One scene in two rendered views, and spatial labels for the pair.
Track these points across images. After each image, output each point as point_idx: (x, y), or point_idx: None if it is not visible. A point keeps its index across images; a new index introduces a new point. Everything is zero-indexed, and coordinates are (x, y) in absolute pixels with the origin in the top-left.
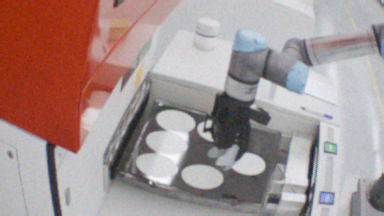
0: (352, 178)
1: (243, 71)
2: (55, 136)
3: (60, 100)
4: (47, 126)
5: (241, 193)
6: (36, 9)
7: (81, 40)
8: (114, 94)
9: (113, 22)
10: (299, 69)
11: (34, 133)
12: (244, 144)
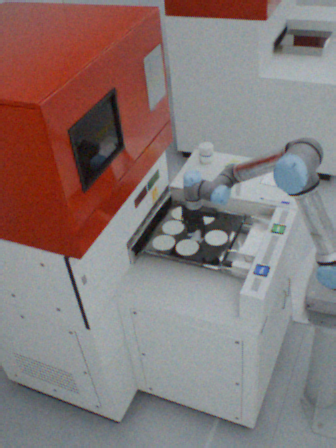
0: None
1: (188, 196)
2: (67, 253)
3: (65, 238)
4: (62, 249)
5: (206, 258)
6: (33, 197)
7: (65, 215)
8: (129, 212)
9: (88, 198)
10: (218, 191)
11: (55, 252)
12: (202, 230)
